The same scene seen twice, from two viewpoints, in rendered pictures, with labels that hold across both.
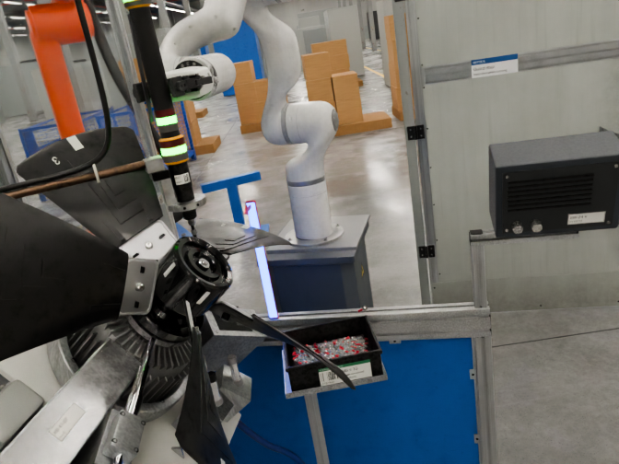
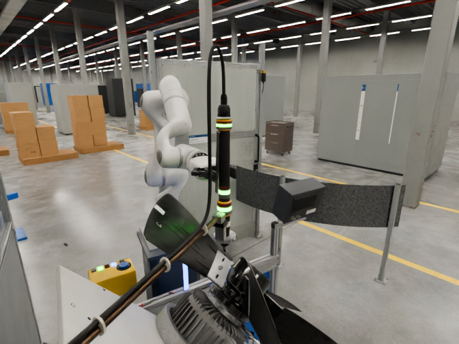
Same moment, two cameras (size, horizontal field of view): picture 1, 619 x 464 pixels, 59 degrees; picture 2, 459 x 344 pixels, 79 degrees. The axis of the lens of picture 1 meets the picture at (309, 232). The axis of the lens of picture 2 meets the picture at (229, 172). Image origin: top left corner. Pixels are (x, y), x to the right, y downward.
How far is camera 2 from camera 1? 87 cm
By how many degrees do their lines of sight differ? 43
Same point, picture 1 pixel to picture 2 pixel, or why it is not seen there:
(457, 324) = (267, 265)
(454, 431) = not seen: hidden behind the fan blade
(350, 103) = (50, 143)
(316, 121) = (182, 174)
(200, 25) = (177, 128)
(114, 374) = not seen: outside the picture
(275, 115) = (159, 170)
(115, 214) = (200, 253)
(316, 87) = (24, 132)
